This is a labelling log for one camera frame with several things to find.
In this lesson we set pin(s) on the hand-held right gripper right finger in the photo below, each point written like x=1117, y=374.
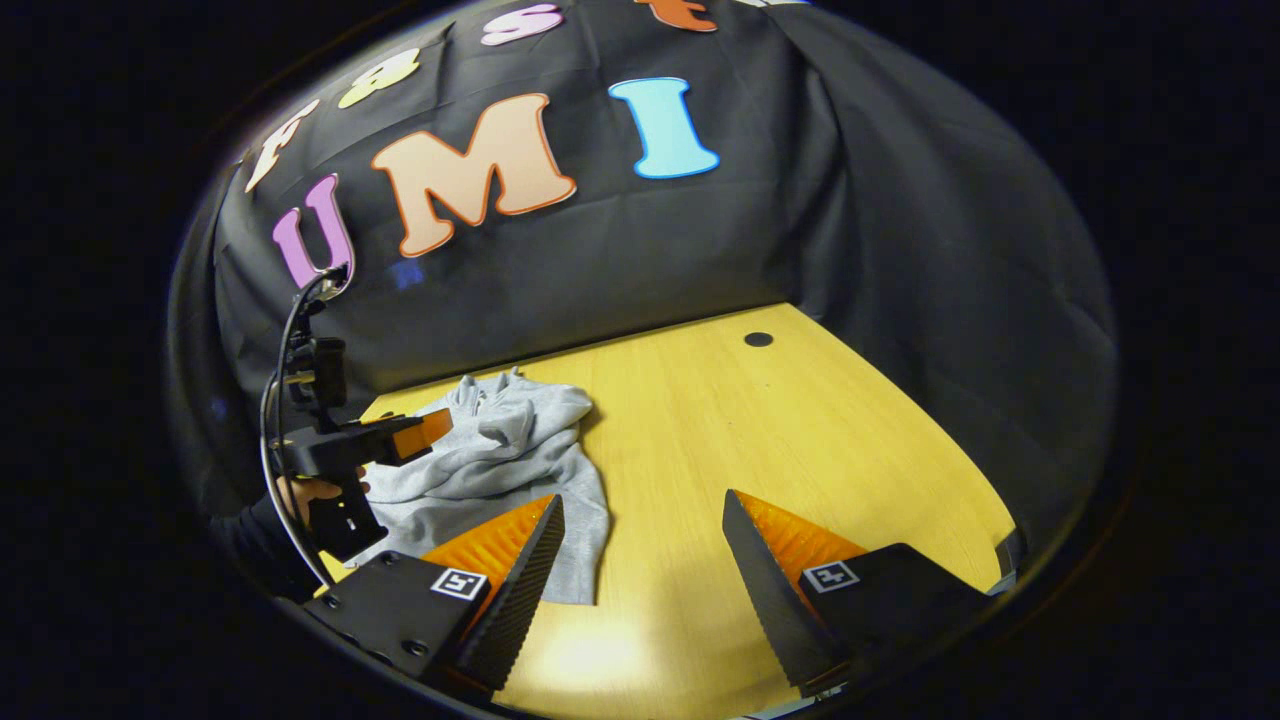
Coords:
x=775, y=600

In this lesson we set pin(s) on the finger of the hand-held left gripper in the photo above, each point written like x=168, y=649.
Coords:
x=420, y=435

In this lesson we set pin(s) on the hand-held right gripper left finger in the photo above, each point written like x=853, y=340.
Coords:
x=515, y=600

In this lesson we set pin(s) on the grey zip-neck sweatshirt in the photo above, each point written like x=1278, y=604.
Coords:
x=500, y=450

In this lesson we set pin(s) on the black backdrop cloth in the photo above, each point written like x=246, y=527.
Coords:
x=800, y=200

